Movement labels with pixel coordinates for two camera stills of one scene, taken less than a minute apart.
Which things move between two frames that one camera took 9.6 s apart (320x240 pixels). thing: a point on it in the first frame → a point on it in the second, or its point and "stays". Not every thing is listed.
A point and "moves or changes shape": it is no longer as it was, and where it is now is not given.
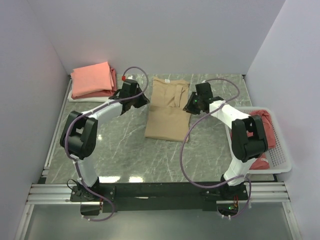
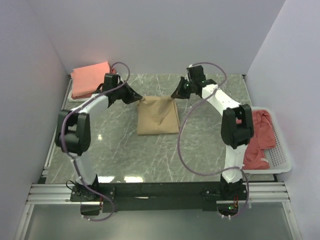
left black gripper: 144,101 → 132,95
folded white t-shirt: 97,99 stays
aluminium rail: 60,194 stays
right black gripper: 188,107 → 179,92
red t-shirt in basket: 262,162 stays
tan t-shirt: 167,119 moves or changes shape
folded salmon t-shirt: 95,78 stays
